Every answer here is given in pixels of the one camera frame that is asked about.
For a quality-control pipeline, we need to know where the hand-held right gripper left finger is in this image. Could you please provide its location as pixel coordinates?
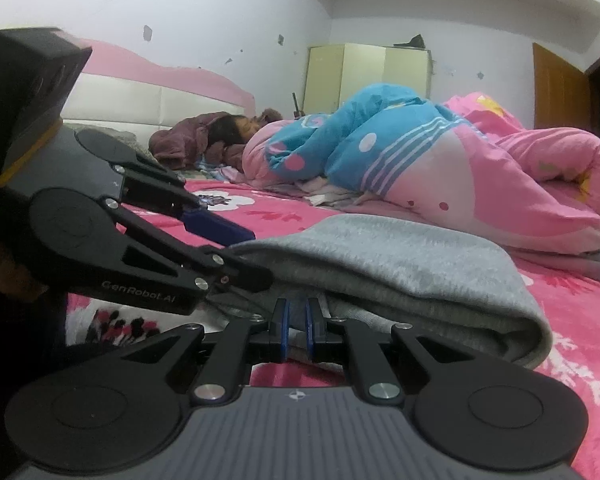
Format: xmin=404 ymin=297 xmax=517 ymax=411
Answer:
xmin=120 ymin=298 xmax=288 ymax=406

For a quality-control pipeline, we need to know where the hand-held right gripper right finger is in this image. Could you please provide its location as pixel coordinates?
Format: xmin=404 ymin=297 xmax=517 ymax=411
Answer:
xmin=305 ymin=297 xmax=478 ymax=406

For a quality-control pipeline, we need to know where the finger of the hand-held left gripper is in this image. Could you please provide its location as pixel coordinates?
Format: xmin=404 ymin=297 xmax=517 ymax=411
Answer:
xmin=111 ymin=156 xmax=257 ymax=248
xmin=70 ymin=199 xmax=274 ymax=317

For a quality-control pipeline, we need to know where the grey hoodie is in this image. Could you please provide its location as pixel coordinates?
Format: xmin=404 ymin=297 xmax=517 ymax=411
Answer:
xmin=205 ymin=214 xmax=553 ymax=372

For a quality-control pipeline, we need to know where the person's left hand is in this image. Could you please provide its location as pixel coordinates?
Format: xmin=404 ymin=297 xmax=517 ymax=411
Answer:
xmin=0 ymin=217 xmax=48 ymax=303

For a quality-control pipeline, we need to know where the checked bed sheet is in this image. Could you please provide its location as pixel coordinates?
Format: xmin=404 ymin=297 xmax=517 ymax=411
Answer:
xmin=182 ymin=159 xmax=246 ymax=184

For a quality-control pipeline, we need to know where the green leaf-pattern pillow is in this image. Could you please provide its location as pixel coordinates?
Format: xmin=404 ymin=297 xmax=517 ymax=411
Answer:
xmin=77 ymin=127 xmax=186 ymax=183

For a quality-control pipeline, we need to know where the maroon fleece garment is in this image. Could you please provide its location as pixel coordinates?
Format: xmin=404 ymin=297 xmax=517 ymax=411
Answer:
xmin=147 ymin=111 xmax=248 ymax=169

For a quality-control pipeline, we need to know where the white crumpled sheet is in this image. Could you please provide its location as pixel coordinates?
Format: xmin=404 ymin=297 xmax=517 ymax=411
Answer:
xmin=300 ymin=176 xmax=381 ymax=209

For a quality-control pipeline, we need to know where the white and pink headboard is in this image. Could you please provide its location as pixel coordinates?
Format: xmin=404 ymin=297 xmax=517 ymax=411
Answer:
xmin=60 ymin=37 xmax=257 ymax=133

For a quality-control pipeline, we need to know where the pale yellow wardrobe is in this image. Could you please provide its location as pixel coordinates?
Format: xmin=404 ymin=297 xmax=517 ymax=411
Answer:
xmin=302 ymin=42 xmax=433 ymax=114

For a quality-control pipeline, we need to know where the pink and blue quilt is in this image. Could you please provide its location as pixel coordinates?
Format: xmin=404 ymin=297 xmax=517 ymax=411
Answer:
xmin=241 ymin=82 xmax=600 ymax=256

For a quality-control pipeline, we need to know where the pink floral blanket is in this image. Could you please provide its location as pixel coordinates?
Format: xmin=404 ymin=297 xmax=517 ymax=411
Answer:
xmin=65 ymin=177 xmax=600 ymax=478

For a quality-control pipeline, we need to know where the brown wooden door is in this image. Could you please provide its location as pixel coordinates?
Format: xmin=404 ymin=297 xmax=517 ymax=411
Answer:
xmin=531 ymin=42 xmax=600 ymax=132

